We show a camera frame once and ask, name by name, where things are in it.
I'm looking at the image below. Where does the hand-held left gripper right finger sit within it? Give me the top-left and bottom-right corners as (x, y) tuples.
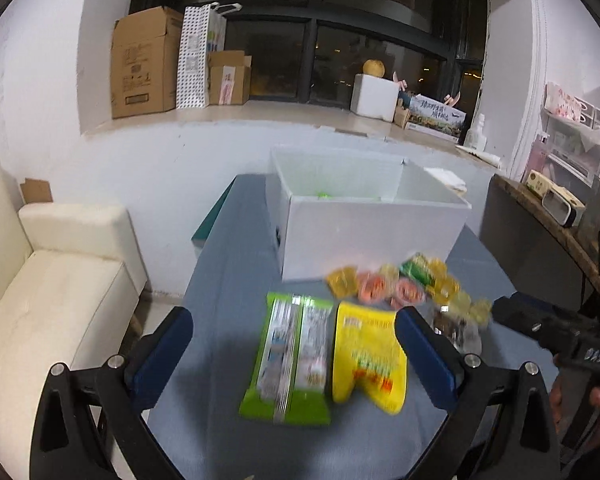
(392, 305), (563, 480)

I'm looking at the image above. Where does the white desk clock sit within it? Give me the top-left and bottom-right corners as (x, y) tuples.
(542, 186), (586, 228)

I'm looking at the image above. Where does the green snack packet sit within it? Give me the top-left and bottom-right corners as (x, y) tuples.
(285, 296), (335, 426)
(239, 292), (303, 423)

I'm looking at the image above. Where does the clear packet of dark snacks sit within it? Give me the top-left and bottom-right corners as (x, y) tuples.
(430, 305), (483, 356)

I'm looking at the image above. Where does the white dotted paper bag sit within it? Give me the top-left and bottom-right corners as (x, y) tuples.
(176, 2), (243, 110)

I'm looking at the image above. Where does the teal table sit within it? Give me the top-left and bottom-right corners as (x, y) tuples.
(191, 180), (236, 248)

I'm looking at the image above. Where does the cardboard scrap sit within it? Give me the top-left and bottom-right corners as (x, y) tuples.
(20, 178), (55, 204)

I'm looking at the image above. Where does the cream patterned small box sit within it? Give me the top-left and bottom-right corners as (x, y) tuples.
(522, 170), (556, 196)

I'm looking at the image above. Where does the yellow snack bag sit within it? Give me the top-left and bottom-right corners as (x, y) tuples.
(330, 301), (410, 415)

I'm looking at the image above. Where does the large brown cardboard box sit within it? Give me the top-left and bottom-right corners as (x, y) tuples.
(111, 6), (185, 120)

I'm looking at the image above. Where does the white plastic bottle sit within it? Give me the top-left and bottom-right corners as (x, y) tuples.
(467, 114), (487, 151)

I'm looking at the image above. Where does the white foam box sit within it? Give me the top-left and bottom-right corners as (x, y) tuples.
(351, 73), (398, 122)

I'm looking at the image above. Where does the white cardboard box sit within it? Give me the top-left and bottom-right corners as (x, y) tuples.
(265, 147), (473, 283)

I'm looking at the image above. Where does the grey-blue tablecloth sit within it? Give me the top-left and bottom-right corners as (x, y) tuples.
(145, 175), (531, 480)

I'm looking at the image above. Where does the small brown cardboard box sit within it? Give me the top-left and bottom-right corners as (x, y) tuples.
(207, 50), (253, 107)

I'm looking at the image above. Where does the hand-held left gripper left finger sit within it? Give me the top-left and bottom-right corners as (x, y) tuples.
(30, 305), (196, 480)

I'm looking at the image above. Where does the cream leather sofa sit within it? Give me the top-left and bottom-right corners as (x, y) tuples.
(0, 156), (148, 456)

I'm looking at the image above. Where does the pile of jelly cups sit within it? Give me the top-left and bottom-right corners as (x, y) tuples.
(326, 259), (493, 333)

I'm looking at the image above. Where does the brown stone counter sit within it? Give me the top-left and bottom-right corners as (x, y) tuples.
(480, 174), (600, 311)

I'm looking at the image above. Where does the clear drawer organizer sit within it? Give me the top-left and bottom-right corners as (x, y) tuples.
(510, 80), (600, 186)

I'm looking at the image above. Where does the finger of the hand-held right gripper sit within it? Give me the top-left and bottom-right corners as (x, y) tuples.
(491, 292), (556, 347)

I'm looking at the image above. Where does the dark window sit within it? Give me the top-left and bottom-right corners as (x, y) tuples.
(130, 0), (491, 111)

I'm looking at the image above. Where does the printed landscape carton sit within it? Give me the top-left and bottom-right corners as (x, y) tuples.
(405, 92), (467, 142)

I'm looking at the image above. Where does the small green candy packet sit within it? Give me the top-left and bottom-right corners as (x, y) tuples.
(399, 254), (433, 286)

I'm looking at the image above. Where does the tissue pack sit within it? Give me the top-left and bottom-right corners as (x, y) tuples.
(422, 166), (467, 195)

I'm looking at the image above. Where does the white tube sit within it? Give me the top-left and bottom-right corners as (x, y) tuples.
(455, 146), (503, 168)

